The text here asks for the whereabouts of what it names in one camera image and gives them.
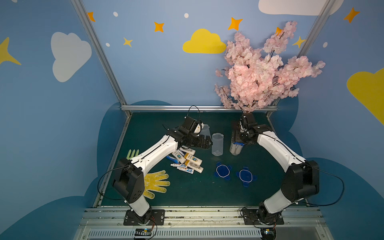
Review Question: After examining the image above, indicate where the clear blue-lid container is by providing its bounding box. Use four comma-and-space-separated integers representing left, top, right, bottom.
212, 133, 224, 157
200, 124, 211, 137
230, 142, 245, 156

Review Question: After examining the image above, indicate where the white orange-cap lotion bottle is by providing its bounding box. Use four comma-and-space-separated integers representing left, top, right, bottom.
179, 148, 196, 155

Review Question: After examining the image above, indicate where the small white toothpaste tube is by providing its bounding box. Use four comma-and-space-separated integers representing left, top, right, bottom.
177, 167, 195, 174

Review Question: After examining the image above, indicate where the blue travel toothbrush case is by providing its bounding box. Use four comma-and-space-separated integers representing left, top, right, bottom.
166, 156, 180, 164

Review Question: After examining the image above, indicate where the blue container lid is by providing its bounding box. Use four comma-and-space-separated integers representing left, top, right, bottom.
236, 167, 258, 188
214, 162, 232, 181

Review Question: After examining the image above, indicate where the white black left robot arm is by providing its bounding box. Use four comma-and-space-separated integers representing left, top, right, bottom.
112, 131, 213, 225

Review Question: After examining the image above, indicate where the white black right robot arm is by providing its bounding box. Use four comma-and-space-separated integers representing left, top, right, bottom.
230, 125, 320, 225

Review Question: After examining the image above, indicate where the pink artificial blossom tree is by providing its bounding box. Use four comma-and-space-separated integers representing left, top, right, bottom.
215, 21, 326, 113

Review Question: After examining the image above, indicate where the yellow white work glove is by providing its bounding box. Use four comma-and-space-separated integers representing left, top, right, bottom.
143, 170, 171, 200

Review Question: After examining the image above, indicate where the green plastic garden fork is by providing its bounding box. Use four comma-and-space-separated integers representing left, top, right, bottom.
126, 150, 140, 160

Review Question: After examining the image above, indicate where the right small circuit board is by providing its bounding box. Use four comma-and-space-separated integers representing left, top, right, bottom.
261, 229, 277, 240

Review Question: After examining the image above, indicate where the small circuit board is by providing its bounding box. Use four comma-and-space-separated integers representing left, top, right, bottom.
134, 228, 153, 240
261, 229, 277, 240

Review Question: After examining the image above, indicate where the left small circuit board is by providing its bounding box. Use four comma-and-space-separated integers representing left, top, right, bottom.
134, 228, 153, 240

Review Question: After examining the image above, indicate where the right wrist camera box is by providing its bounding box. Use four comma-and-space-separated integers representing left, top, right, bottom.
240, 113, 257, 132

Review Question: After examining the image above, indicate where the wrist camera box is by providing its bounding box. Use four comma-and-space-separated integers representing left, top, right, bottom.
240, 113, 257, 132
180, 117, 204, 136

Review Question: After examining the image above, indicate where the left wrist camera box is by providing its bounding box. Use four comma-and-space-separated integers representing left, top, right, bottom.
180, 117, 204, 136

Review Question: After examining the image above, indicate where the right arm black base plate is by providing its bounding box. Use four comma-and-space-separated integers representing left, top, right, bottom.
241, 208, 284, 226

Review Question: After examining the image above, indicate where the horizontal aluminium back rail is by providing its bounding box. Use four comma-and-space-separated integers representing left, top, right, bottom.
120, 104, 278, 113

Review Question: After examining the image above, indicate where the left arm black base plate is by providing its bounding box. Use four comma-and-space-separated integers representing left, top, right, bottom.
123, 208, 165, 226

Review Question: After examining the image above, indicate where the right aluminium corner post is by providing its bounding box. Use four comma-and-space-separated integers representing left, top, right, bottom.
265, 0, 337, 118

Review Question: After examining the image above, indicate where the aluminium corner post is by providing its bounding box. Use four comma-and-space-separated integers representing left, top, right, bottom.
265, 0, 337, 118
70, 0, 132, 118

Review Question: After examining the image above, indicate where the front aluminium rail frame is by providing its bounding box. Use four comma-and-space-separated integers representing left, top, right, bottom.
74, 206, 333, 240

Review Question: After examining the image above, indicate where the left aluminium corner post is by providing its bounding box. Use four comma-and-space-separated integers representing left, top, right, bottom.
70, 0, 132, 118

